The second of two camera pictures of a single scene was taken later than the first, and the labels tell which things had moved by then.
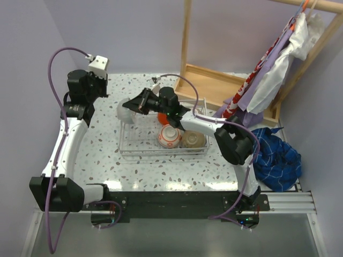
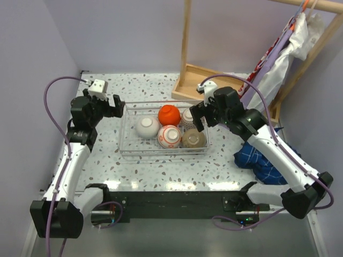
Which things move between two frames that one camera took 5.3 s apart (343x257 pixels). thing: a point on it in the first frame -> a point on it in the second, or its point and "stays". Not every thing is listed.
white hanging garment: [307, 29] stays
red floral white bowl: [169, 136] stays
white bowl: [124, 114] -> [147, 127]
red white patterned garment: [238, 98] stays
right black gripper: [136, 104] -> [199, 111]
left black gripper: [99, 86] -> [107, 107]
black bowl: [192, 139] stays
